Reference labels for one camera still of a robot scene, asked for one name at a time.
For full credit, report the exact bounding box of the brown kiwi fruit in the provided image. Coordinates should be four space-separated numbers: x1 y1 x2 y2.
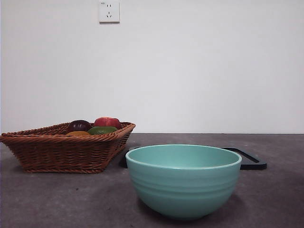
65 131 91 137

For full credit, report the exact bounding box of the teal ribbed bowl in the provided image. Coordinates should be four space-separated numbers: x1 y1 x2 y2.
125 144 242 220

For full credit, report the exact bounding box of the red fruit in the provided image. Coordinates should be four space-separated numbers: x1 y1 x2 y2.
94 116 121 130

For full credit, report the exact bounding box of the green fruit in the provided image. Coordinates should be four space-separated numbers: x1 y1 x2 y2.
86 125 119 135

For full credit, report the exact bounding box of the dark purple fruit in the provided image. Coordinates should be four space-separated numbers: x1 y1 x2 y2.
67 120 92 133

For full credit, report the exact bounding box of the brown wicker basket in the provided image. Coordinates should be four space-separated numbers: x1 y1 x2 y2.
0 121 136 174

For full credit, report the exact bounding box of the black rectangular tray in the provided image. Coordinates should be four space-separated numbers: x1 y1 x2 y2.
122 146 267 171

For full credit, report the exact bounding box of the white wall socket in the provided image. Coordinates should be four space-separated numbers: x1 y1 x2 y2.
99 1 120 24

